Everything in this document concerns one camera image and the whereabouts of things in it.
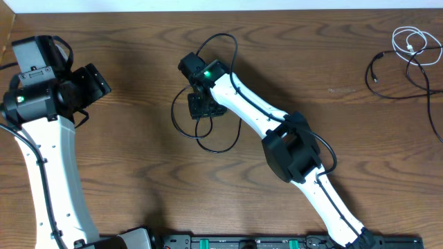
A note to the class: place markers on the wooden side panel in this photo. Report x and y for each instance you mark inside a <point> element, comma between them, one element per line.
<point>7,18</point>

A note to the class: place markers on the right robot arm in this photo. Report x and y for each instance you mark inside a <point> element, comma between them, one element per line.
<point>290,146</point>

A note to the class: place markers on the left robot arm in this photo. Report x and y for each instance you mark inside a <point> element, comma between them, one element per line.
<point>39,109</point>

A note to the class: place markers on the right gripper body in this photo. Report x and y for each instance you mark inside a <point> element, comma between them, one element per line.
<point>205,108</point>

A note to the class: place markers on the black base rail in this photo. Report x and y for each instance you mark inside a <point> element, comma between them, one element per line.
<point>185,241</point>

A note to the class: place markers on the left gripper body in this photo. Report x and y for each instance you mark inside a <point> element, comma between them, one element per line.
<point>89,85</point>

